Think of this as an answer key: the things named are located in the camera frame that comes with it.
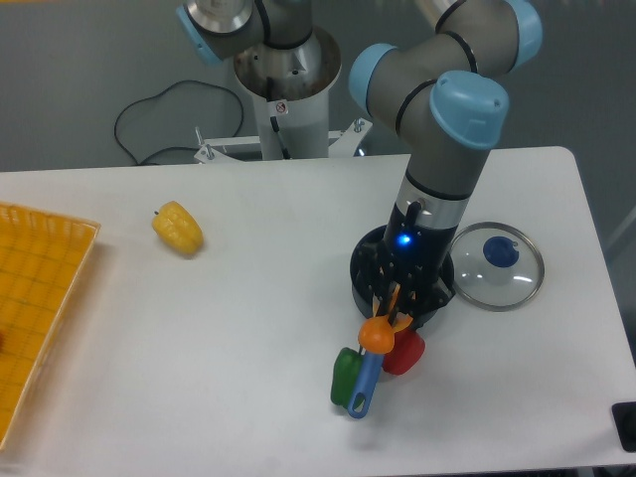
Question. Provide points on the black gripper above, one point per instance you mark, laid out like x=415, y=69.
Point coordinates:
x=415, y=257

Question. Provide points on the long orange toy bread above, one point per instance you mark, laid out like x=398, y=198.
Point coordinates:
x=376, y=335

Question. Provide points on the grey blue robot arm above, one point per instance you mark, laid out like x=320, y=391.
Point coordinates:
x=441, y=98

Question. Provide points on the red toy bell pepper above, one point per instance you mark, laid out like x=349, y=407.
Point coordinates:
x=408, y=349

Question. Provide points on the green toy bell pepper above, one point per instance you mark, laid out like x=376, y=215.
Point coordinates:
x=346, y=369

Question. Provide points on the glass lid blue knob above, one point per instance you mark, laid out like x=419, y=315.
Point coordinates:
x=497, y=267

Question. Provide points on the yellow toy bell pepper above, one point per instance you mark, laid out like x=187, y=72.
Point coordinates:
x=177, y=228

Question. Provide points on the black object table corner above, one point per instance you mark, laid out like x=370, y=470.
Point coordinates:
x=624, y=415

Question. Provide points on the yellow plastic basket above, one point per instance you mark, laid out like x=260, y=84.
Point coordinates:
x=42, y=257

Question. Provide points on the black pot blue handle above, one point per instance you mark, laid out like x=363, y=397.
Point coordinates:
x=372, y=365

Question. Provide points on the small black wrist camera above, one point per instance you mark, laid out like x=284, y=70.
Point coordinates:
x=365, y=255

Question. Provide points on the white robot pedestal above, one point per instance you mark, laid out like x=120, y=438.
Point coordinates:
x=289, y=89

